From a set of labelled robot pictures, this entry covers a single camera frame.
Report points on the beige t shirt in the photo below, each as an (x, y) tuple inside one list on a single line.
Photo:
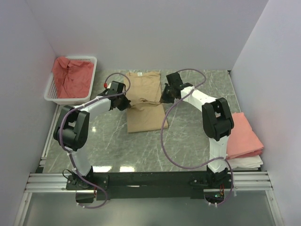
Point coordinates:
[(146, 112)]

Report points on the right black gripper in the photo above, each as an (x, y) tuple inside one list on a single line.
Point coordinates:
[(164, 99)]

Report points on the aluminium rail frame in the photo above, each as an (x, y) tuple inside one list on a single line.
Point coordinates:
[(56, 183)]

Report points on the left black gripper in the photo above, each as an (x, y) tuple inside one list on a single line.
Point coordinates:
[(126, 104)]

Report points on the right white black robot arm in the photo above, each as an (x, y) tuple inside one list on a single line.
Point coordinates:
[(216, 117)]

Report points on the white plastic basket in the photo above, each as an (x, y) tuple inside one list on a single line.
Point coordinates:
[(51, 91)]

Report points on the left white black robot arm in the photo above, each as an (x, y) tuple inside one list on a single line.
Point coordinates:
[(72, 127)]

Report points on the crumpled pink t shirt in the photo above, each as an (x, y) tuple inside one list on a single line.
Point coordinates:
[(72, 77)]

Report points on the folded white t shirt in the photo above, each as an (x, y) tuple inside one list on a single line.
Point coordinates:
[(246, 162)]

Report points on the black base beam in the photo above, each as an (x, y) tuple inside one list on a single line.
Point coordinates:
[(134, 185)]

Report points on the folded pink t shirt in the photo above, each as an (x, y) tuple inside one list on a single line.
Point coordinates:
[(243, 142)]

